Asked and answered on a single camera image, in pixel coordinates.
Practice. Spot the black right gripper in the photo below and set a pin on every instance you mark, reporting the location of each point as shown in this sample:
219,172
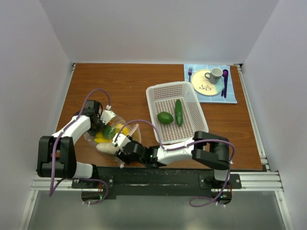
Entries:
119,154

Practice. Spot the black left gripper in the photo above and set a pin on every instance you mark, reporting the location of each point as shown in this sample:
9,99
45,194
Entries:
93,132

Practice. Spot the fake yellow banana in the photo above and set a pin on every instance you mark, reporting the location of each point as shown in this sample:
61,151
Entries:
100,139
125,131

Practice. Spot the fake white radish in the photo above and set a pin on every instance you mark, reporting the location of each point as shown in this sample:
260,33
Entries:
106,148

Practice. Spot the fake green lime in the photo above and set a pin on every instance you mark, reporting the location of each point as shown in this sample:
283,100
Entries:
165,118

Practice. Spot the fake green cucumber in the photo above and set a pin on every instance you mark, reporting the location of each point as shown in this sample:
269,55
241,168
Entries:
178,113

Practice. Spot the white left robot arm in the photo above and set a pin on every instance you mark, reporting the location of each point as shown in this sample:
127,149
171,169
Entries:
56,153

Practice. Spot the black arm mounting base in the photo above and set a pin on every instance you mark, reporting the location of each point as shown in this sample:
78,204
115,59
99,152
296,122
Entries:
138,181

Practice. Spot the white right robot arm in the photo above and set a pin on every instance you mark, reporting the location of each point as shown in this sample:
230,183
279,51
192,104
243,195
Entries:
211,150

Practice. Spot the fake green bell pepper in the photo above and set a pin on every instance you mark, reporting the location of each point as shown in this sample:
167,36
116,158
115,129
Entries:
108,132

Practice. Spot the white perforated plastic basket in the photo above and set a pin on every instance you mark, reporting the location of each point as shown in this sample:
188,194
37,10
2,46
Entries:
162,98

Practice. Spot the cream and teal plate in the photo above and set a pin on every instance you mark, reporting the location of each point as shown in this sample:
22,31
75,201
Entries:
203,86

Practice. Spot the purple plastic fork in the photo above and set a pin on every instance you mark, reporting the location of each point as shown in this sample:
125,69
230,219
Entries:
190,72

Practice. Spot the grey ceramic mug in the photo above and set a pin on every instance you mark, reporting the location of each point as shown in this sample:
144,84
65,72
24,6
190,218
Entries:
214,75

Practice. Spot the purple plastic spoon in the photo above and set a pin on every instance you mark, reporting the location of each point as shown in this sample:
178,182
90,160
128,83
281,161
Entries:
225,76

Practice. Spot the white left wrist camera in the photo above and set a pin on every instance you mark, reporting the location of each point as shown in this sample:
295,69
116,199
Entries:
107,116

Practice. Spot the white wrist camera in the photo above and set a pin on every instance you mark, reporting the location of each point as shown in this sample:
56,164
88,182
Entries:
107,116
120,141

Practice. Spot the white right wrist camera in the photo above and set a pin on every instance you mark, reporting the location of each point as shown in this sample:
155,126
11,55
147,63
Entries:
120,141

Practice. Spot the aluminium table frame rail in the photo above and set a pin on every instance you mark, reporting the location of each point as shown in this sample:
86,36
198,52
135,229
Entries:
269,181

